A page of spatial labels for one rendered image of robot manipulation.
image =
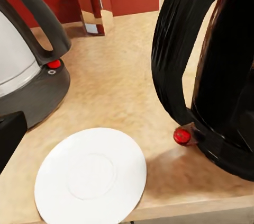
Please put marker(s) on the saucer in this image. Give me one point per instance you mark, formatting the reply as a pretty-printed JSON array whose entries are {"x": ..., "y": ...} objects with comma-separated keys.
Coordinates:
[{"x": 95, "y": 176}]

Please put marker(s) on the coffee maker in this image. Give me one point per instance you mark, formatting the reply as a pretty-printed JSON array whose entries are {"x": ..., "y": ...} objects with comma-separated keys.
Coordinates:
[{"x": 32, "y": 79}]

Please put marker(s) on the countertop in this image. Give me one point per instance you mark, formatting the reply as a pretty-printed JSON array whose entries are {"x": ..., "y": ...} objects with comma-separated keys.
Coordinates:
[{"x": 112, "y": 87}]

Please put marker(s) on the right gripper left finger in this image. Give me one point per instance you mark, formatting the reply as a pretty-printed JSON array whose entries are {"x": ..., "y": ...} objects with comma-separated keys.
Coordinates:
[{"x": 13, "y": 127}]

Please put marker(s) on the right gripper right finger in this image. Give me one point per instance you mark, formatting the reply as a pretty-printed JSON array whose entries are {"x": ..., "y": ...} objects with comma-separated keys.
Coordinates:
[{"x": 246, "y": 127}]

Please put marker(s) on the water glass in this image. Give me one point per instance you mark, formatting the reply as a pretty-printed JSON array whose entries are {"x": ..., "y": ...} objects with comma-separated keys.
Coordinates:
[{"x": 96, "y": 16}]

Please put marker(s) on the electric kettle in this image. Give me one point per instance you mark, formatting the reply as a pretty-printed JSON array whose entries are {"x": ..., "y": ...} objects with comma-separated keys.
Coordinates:
[{"x": 224, "y": 82}]

